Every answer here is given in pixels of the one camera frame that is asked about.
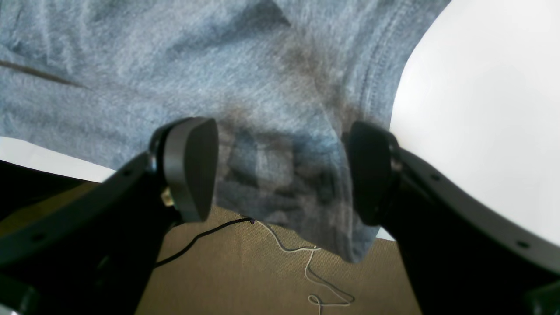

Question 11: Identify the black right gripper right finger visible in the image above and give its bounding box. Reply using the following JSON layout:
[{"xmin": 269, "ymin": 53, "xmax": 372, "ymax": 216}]
[{"xmin": 346, "ymin": 120, "xmax": 560, "ymax": 315}]

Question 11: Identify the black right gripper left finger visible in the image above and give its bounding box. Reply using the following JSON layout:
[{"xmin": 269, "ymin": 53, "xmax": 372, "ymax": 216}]
[{"xmin": 0, "ymin": 116, "xmax": 218, "ymax": 315}]

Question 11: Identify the grey t-shirt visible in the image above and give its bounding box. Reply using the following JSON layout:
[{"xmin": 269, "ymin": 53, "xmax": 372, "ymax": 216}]
[{"xmin": 0, "ymin": 0, "xmax": 449, "ymax": 263}]

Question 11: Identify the white floor cable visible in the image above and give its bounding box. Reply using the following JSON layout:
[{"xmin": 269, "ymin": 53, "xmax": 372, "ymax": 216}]
[{"xmin": 255, "ymin": 220, "xmax": 355, "ymax": 315}]

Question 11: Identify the black floor cable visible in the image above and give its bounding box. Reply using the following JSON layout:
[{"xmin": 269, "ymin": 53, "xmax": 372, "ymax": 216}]
[{"xmin": 154, "ymin": 217, "xmax": 256, "ymax": 268}]

